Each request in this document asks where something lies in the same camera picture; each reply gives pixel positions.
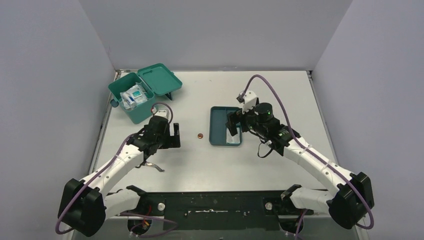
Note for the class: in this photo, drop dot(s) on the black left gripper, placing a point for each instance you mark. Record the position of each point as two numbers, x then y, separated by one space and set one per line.
168 136

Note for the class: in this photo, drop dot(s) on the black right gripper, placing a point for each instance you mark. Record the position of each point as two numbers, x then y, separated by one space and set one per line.
236 116

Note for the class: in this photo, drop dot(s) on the dark teal divided tray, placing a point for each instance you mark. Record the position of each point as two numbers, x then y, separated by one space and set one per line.
217 126

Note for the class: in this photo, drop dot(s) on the black handled bandage scissors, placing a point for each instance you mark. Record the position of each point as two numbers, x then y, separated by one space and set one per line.
151 165

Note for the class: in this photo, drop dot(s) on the teal medical gauze packet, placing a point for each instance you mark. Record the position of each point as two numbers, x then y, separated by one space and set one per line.
138 94

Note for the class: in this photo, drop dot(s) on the teal medicine kit box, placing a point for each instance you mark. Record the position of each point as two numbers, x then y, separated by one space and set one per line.
157 80

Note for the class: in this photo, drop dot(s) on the bandage strip pack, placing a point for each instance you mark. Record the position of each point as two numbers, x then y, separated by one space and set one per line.
233 139

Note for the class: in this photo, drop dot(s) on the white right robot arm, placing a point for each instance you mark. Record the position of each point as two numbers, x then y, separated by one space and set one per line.
347 197

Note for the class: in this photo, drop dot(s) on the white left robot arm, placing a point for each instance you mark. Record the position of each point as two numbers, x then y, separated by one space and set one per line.
87 203

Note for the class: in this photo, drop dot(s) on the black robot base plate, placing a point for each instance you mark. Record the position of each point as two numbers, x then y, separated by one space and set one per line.
222 210

